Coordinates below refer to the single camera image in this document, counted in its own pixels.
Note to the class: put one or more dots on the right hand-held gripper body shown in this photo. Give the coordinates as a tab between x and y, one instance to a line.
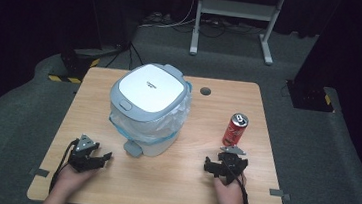
232	164

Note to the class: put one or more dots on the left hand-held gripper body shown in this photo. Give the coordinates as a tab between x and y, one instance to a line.
84	154

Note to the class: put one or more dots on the person's left hand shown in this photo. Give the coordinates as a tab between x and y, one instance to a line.
72	178

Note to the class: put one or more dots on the person's right hand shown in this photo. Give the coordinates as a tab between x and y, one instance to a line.
228	195

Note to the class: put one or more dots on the red soda can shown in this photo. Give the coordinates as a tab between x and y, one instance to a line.
234	131

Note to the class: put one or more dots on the grey tape strip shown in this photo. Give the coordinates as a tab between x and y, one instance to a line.
279	193
40	172

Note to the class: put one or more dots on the clear plastic bin liner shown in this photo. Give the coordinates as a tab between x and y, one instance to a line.
170	122

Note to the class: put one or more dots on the white grey pedal trash bin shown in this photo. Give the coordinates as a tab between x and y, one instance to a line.
152	87

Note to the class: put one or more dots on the black striped stand base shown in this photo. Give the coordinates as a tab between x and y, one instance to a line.
310	96
77	63

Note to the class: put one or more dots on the white metal stand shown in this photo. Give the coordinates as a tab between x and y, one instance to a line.
236	8

